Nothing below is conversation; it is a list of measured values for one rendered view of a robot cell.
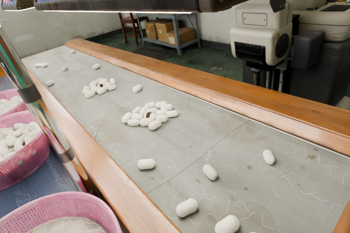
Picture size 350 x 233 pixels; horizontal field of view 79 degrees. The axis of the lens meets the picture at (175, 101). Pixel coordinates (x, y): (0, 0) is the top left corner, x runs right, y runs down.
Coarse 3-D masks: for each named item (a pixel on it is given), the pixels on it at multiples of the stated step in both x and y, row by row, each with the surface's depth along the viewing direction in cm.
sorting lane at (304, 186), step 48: (96, 96) 76; (144, 96) 70; (192, 96) 65; (144, 144) 50; (192, 144) 47; (240, 144) 45; (288, 144) 43; (192, 192) 37; (240, 192) 36; (288, 192) 34; (336, 192) 33
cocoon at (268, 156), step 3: (267, 150) 40; (264, 153) 40; (267, 153) 40; (270, 153) 40; (264, 156) 40; (267, 156) 39; (270, 156) 39; (273, 156) 39; (267, 159) 39; (270, 159) 39; (273, 159) 39; (267, 162) 39; (270, 162) 39; (273, 162) 39
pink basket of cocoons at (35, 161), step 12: (0, 120) 67; (12, 120) 68; (24, 120) 69; (36, 144) 56; (48, 144) 63; (12, 156) 50; (24, 156) 53; (36, 156) 57; (0, 168) 49; (12, 168) 52; (24, 168) 55; (36, 168) 58; (0, 180) 52; (12, 180) 54
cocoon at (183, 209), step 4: (188, 200) 34; (192, 200) 34; (180, 204) 34; (184, 204) 33; (188, 204) 33; (192, 204) 33; (196, 204) 34; (176, 208) 34; (180, 208) 33; (184, 208) 33; (188, 208) 33; (192, 208) 33; (196, 208) 33; (176, 212) 33; (180, 212) 33; (184, 212) 33; (188, 212) 33; (192, 212) 33; (180, 216) 33; (184, 216) 33
